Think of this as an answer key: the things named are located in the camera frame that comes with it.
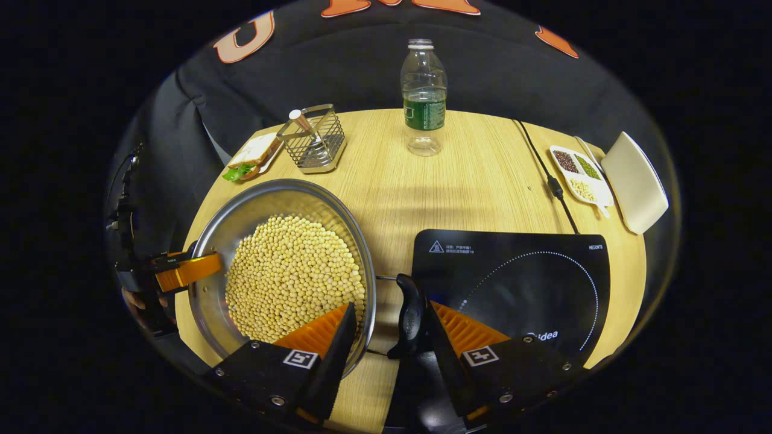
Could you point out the pile of green mung beans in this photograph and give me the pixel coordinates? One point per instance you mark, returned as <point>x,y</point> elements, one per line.
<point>588,167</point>

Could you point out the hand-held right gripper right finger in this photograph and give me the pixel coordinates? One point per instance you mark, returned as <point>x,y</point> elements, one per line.
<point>446,367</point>

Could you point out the white divided plate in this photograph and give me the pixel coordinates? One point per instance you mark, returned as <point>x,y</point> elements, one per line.
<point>600,193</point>

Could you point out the black induction cooktop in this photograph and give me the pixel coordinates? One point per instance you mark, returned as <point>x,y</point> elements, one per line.
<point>512,283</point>

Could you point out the pile of soybeans in pot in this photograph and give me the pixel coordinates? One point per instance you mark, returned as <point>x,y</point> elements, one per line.
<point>289,277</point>

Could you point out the small pile of soybeans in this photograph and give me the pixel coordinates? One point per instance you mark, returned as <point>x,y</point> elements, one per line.
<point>582,190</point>

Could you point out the clear plastic water bottle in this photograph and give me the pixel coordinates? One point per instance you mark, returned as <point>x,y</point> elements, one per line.
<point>424,108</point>

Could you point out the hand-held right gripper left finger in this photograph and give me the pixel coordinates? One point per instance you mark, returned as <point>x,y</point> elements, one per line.
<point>335,367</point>

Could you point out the pile of red beans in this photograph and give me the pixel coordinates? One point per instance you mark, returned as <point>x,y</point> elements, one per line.
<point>565,161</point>

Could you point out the small white plate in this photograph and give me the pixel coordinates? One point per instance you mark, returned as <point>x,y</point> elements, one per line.
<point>273,161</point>

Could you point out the white toaster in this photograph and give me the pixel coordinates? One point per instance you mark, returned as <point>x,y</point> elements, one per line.
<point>633,181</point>

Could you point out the sandwich with lettuce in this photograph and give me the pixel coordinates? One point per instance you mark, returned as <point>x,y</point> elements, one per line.
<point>253,150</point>

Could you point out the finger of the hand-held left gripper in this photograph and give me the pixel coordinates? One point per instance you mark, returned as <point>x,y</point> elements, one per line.
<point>193,270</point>

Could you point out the metal utensil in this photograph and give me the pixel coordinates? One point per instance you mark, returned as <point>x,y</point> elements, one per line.
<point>304,128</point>

